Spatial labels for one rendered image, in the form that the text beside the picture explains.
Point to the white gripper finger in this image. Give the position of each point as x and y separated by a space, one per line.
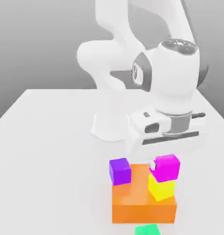
152 165

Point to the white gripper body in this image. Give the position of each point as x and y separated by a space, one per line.
170 146

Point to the small magenta cube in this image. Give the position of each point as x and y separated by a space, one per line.
167 168

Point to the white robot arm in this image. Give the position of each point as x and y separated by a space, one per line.
174 77

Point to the small yellow cube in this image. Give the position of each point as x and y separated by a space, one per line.
162 190

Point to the small purple cube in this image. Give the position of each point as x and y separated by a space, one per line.
120 172

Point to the small green cube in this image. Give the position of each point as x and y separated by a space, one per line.
146 230

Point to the large orange box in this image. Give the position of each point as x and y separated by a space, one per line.
141 207

